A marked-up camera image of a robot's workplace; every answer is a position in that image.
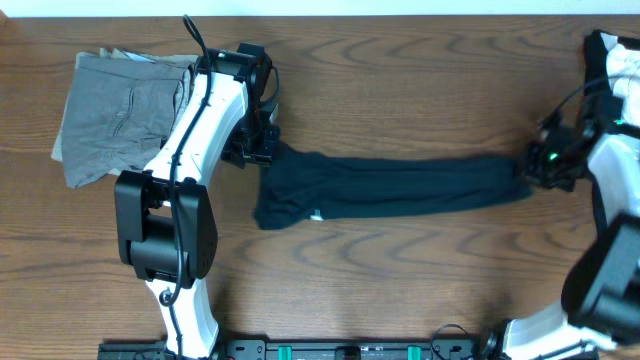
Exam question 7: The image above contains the dark navy t-shirt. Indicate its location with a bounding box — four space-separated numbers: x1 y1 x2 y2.
254 143 533 230

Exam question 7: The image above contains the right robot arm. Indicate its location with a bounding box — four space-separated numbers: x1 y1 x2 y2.
479 93 639 359

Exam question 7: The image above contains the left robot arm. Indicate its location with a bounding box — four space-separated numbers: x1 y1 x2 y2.
114 43 280 359

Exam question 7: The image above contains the black and white garment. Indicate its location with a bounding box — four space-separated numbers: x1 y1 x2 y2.
583 30 639 126

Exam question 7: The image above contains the right black cable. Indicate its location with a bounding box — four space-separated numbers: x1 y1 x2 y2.
537 74 626 131

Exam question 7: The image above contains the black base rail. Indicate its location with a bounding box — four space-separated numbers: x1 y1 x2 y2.
97 338 600 360

